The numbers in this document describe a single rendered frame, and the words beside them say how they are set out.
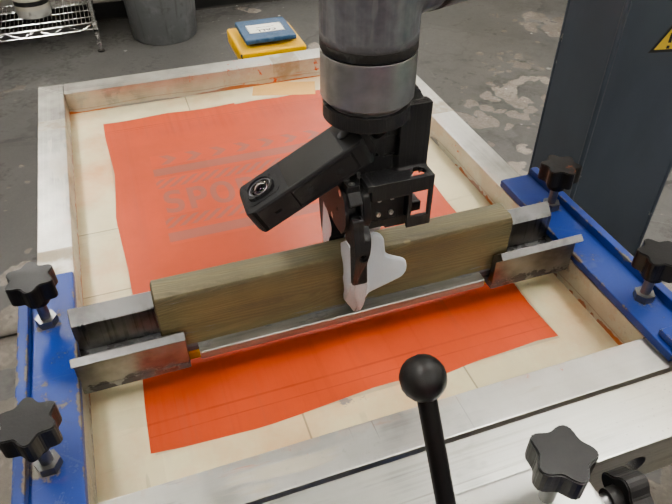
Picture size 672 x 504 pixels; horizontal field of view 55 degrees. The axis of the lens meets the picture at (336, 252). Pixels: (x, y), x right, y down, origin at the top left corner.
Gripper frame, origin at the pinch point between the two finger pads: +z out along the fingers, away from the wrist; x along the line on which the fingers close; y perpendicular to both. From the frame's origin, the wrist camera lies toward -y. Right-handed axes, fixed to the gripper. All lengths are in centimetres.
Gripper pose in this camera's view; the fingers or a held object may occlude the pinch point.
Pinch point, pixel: (340, 285)
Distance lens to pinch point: 63.8
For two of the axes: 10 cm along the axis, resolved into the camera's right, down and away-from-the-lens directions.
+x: -3.3, -6.1, 7.2
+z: 0.0, 7.6, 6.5
